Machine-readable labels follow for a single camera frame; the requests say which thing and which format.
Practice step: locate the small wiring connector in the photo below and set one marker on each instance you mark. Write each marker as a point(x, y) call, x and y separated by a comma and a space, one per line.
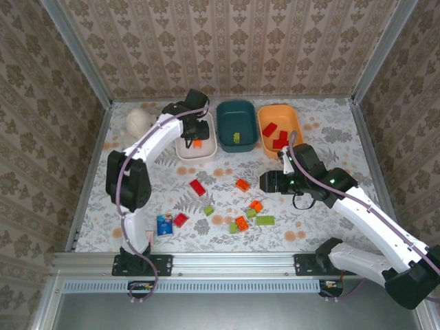
point(141, 285)
point(330, 284)

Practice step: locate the floral print tablecloth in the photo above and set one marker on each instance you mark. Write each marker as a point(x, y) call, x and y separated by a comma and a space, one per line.
point(309, 223)

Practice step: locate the aluminium side rail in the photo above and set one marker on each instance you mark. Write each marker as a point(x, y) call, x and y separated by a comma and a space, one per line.
point(371, 154)
point(90, 172)

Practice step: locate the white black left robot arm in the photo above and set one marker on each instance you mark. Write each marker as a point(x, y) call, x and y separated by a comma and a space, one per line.
point(151, 137)

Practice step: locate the small green lego brick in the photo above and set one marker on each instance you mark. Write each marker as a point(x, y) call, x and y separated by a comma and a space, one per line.
point(236, 137)
point(251, 213)
point(208, 210)
point(233, 227)

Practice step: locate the orange plastic container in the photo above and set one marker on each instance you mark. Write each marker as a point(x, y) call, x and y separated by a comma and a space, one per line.
point(278, 115)

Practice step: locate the pink paper pack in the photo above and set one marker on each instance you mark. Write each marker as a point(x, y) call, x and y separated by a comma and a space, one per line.
point(150, 236)

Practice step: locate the red lego brick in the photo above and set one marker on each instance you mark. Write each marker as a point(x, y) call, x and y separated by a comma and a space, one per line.
point(269, 129)
point(181, 220)
point(282, 134)
point(197, 187)
point(276, 143)

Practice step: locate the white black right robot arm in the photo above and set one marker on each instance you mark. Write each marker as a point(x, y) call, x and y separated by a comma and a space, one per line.
point(374, 233)

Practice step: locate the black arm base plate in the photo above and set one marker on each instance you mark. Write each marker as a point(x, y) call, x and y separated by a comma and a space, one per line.
point(161, 264)
point(304, 264)

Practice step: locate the aluminium frame post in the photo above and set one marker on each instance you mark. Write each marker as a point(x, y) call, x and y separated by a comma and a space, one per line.
point(382, 51)
point(79, 51)

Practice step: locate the orange lego brick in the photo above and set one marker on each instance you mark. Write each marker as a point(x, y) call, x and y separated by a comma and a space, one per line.
point(242, 223)
point(197, 143)
point(242, 184)
point(256, 206)

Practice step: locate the aluminium front rail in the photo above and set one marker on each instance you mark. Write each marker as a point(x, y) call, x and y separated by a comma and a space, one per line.
point(233, 263)

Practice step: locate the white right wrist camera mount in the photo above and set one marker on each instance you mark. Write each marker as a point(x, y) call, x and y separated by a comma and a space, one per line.
point(286, 159)

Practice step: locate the white plastic container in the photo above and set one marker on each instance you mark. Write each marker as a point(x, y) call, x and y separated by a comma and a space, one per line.
point(206, 153)

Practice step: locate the grey metal panel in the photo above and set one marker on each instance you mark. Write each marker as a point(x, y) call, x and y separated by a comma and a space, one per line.
point(223, 313)

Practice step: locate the dark teal plastic container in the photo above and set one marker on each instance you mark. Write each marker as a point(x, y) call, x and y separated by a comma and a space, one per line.
point(237, 118)

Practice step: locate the blue tissue pack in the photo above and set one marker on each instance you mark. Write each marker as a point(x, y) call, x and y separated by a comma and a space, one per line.
point(164, 225)

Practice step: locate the long green lego brick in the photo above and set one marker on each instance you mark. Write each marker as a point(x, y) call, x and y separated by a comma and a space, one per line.
point(265, 220)

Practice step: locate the white plush toy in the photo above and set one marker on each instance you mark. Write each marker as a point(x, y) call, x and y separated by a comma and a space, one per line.
point(135, 122)

